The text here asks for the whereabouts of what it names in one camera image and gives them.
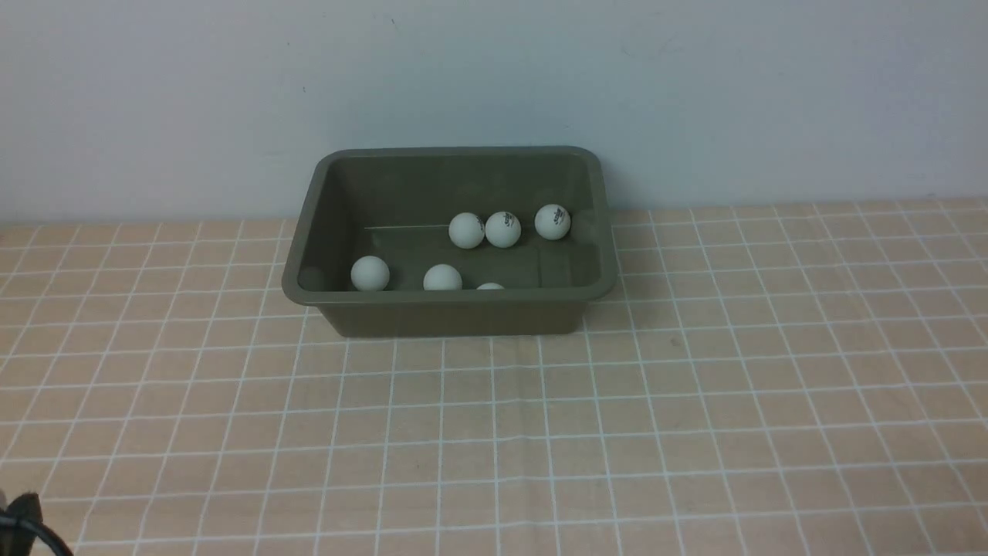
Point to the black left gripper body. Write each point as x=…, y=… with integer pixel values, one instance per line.
x=18, y=541

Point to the olive green plastic bin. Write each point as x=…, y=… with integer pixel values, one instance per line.
x=396, y=204

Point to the plain white ball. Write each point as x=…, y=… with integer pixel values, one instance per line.
x=442, y=277

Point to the white ball logo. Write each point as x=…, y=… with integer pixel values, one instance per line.
x=502, y=230

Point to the checkered beige tablecloth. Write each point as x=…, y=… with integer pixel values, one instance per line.
x=794, y=380

